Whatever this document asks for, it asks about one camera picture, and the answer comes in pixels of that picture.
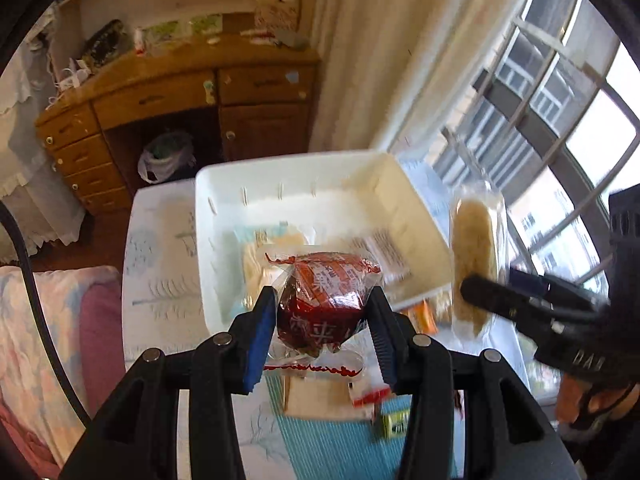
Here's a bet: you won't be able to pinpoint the pink floral blanket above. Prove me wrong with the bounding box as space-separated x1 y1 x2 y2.
0 265 126 480

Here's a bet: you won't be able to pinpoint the bin with plastic bag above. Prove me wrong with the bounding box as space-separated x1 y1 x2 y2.
138 130 197 184

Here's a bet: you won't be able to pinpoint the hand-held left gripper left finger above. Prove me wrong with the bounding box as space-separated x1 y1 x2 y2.
59 286 279 480

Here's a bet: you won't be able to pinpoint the cream curtain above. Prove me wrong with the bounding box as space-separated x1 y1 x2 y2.
300 0 543 153

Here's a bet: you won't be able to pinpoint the orange snack packet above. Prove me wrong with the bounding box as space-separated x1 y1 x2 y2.
407 300 440 335

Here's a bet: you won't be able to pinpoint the black cable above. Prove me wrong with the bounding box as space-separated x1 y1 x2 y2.
0 202 93 421

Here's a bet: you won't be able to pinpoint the red white snack packet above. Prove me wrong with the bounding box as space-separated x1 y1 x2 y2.
350 384 392 408

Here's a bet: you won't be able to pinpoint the green picture cards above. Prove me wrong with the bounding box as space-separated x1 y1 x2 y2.
145 15 223 43

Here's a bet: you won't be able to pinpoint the metal window grille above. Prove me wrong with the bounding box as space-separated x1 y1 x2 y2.
395 0 640 311

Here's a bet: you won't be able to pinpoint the round rice cracker packet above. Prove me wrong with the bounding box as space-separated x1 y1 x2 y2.
242 225 308 311

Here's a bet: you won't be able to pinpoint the patterned box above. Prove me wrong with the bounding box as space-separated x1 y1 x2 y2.
255 0 301 31

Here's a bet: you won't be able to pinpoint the teal striped placemat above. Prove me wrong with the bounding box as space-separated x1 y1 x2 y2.
265 375 458 480

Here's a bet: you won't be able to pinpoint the wooden desk with hutch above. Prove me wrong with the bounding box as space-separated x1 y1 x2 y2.
35 0 321 213

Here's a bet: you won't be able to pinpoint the small green yellow packet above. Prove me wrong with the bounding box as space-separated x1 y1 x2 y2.
372 407 411 438

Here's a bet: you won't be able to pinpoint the white lace cloth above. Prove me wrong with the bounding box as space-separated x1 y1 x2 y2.
0 25 86 263

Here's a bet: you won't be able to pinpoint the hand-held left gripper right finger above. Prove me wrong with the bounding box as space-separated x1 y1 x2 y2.
366 287 583 480

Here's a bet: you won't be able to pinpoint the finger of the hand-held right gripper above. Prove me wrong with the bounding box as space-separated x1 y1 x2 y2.
459 274 601 333
507 267 608 311

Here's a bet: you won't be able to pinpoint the white plastic bin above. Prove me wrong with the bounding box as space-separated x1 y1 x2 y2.
194 150 453 333

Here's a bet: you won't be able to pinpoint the long rice cake packet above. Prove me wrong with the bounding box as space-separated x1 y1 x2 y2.
448 185 508 339

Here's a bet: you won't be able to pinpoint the tan snack packet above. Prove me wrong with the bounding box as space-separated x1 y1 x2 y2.
282 375 376 421

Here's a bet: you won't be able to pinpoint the white tangled cables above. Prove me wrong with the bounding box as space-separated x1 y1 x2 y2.
50 60 96 106

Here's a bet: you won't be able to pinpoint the dark patterned tray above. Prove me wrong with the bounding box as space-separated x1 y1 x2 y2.
82 20 126 68

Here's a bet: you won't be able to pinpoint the dark red snack packet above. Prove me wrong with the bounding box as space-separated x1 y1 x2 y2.
264 251 382 378

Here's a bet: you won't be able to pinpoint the white label snack packet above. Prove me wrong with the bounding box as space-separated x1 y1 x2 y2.
360 230 413 286

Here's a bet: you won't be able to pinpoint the person's right hand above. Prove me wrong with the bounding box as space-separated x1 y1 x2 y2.
555 374 636 431

